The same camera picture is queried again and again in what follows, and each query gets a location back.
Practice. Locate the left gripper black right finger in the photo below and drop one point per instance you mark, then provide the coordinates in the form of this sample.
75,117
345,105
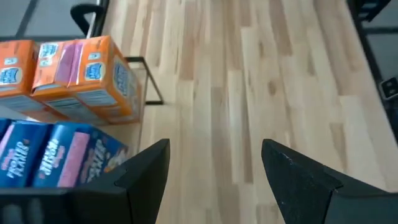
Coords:
308,193

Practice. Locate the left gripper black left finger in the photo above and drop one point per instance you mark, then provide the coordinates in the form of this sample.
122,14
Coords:
136,193

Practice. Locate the blue Frosted Flakes cereal box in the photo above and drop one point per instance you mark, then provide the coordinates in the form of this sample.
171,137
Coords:
21,155
77,155
3,127

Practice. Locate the orange Mini Wheats cereal box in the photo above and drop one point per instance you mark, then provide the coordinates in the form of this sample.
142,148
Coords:
96,77
15,77

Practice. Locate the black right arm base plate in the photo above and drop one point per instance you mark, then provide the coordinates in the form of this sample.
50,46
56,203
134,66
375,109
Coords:
390,88

